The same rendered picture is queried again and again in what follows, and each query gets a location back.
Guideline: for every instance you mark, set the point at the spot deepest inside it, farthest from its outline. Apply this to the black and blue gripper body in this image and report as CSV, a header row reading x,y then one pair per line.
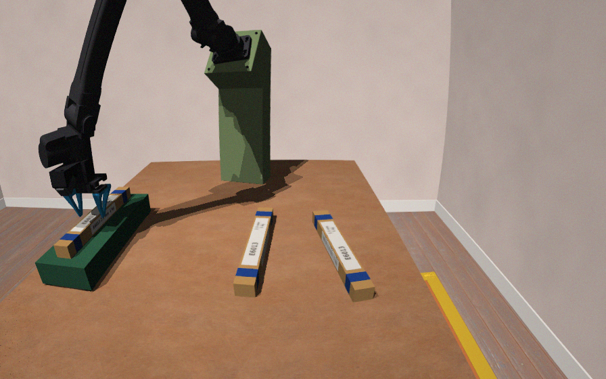
x,y
92,187

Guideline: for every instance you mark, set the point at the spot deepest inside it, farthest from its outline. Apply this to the tan box with white label and blue bands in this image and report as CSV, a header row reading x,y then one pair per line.
x,y
248,273

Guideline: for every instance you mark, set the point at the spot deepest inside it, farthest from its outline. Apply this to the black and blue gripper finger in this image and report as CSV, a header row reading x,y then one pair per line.
x,y
79,209
97,199

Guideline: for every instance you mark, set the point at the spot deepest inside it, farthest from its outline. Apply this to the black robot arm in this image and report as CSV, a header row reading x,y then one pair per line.
x,y
73,141

